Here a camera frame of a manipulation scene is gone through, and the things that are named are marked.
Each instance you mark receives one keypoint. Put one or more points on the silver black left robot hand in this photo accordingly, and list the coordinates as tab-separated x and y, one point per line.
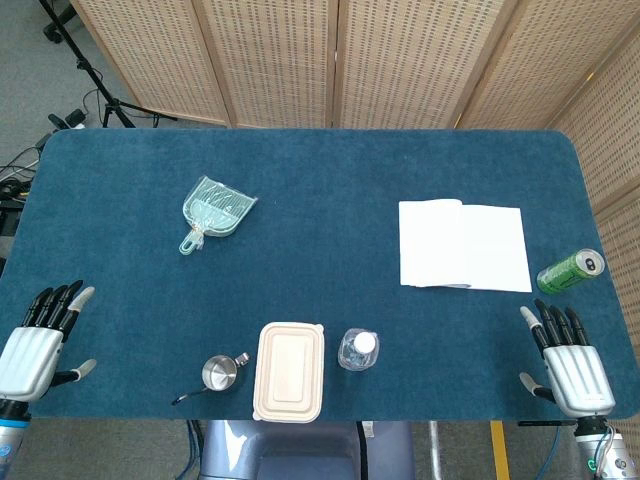
27	360

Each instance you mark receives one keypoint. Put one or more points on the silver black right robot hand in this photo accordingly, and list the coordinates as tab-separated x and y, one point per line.
577	380

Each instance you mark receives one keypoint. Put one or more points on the white book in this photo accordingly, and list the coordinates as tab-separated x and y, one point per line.
465	245

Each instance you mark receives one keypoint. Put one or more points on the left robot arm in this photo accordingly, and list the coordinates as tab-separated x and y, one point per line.
11	440

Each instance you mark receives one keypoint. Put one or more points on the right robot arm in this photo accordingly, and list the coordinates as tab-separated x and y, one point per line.
602	450

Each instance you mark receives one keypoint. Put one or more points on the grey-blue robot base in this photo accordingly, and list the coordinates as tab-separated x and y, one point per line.
300	452

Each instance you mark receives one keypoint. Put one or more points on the green drink can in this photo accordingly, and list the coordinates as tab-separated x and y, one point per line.
570	271

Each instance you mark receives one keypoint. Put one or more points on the steel pitcher with thin spout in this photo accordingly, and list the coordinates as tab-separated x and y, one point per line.
219	374

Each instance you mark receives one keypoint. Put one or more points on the clear water bottle white cap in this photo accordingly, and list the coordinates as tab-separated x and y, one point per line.
358	349

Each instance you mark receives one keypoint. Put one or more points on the green dustpan in plastic wrap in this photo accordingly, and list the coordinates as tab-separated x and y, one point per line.
215	215

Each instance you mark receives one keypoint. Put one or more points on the black power adapter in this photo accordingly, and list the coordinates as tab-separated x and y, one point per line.
70	119

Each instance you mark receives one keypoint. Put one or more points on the beige lidded lunch box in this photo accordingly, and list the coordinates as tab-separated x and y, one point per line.
288	372

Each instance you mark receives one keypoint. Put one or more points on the blue table mat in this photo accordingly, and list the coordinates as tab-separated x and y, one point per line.
310	280

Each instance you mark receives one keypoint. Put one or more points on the black tripod stand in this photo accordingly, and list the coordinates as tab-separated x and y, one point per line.
95	75

